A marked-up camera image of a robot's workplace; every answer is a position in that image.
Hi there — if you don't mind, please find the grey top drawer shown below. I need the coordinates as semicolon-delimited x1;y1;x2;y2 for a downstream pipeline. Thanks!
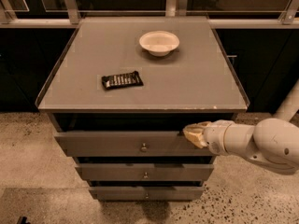
54;131;212;157

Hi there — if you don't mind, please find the grey drawer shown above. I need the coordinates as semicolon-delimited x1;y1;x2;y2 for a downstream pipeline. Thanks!
54;131;212;157
89;186;204;201
76;163;214;181

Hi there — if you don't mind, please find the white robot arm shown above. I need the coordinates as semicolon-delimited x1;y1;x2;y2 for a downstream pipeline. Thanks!
183;81;299;175

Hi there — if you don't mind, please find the grey drawer cabinet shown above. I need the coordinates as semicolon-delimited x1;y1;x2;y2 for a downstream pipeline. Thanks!
36;17;249;188

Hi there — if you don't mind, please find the grey bottom drawer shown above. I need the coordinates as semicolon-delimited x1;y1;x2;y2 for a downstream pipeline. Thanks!
89;186;204;201

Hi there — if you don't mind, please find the grey middle drawer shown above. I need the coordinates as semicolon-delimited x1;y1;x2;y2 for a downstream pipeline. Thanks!
76;163;214;181

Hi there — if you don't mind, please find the black snack bar packet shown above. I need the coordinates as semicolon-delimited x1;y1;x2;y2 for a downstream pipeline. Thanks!
101;71;143;90

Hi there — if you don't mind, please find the white paper bowl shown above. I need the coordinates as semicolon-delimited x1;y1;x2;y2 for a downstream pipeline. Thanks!
139;31;179;57

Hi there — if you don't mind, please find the metal window railing frame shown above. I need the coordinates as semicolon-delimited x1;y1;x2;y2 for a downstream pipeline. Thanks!
0;0;299;29

